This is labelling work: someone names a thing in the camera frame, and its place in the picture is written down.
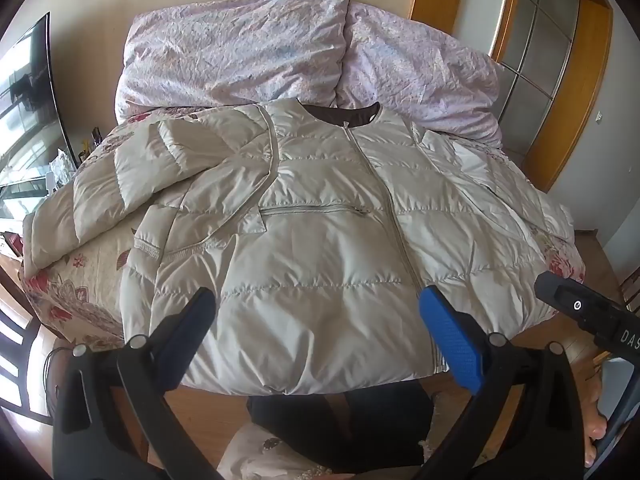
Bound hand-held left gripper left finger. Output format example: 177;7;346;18
52;287;217;480

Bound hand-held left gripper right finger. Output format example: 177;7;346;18
415;285;586;480

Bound cream puffer jacket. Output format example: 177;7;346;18
22;97;576;395

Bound person's right hand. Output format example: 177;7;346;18
582;365;610;471

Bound floral bedspread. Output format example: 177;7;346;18
20;107;587;352

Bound person's dark pants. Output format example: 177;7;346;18
246;379;437;477

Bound white embroidered cloth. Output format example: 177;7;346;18
219;424;353;480

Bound dark wooden chair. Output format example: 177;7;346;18
0;264;63;433

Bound clutter on television stand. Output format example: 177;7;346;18
46;125;108;196

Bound flat screen television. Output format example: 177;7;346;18
0;11;79;222

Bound lilac crinkled pillow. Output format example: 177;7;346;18
336;2;506;147
115;0;353;122

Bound frosted glass door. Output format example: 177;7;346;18
499;0;582;162

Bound wooden door frame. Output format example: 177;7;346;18
409;0;614;192

